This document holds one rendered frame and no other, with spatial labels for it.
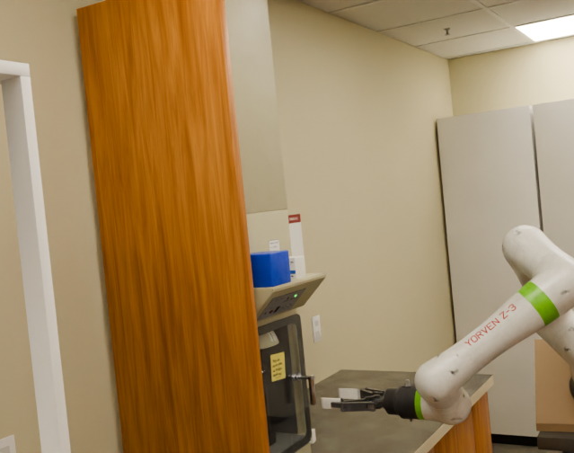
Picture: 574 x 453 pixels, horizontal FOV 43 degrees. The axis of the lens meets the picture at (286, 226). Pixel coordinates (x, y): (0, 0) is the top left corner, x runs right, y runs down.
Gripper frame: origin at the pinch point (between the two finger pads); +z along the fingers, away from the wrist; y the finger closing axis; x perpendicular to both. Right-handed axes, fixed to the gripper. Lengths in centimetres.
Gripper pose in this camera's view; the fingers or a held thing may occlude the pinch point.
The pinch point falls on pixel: (336, 398)
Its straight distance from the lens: 221.8
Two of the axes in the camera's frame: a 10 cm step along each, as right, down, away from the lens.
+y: -5.0, 0.6, -8.6
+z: -8.6, 0.8, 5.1
